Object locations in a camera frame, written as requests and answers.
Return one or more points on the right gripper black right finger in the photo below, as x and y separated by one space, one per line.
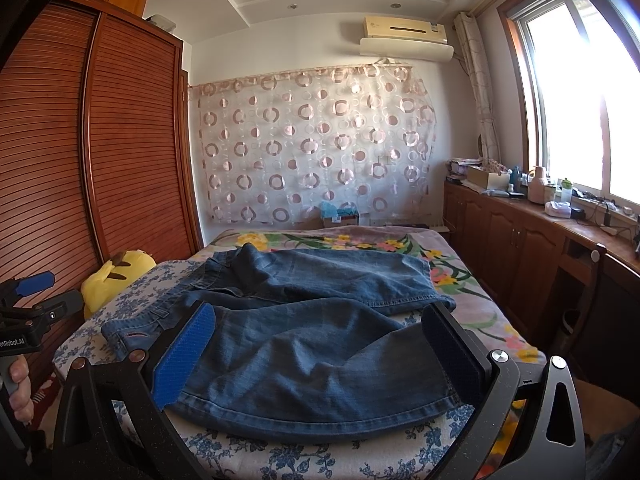
548 441

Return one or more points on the side window curtain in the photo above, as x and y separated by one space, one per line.
476 63

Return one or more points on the yellow plush toy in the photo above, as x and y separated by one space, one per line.
112 278

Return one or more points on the wooden louvred wardrobe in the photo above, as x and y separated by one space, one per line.
95 155

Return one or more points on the window with wooden frame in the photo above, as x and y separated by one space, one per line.
581 95

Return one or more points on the pink bottle on sideboard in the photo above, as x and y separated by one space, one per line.
537 183

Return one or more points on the wooden sideboard cabinet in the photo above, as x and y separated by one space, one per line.
533 266

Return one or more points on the pink circle pattern curtain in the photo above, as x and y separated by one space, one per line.
275 149

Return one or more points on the blue tissue box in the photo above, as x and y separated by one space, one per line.
331 215

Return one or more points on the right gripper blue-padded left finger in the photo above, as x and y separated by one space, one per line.
111 422

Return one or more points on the cardboard box on sideboard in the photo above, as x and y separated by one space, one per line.
488 180

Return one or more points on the white wall air conditioner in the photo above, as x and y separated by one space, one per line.
389 37

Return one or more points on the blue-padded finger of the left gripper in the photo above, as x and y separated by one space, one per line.
36 283

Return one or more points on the blue floral bed sheet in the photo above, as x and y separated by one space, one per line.
404 454

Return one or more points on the person's left hand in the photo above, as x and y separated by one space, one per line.
21 398

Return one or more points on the blue denim jeans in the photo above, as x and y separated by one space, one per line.
304 345

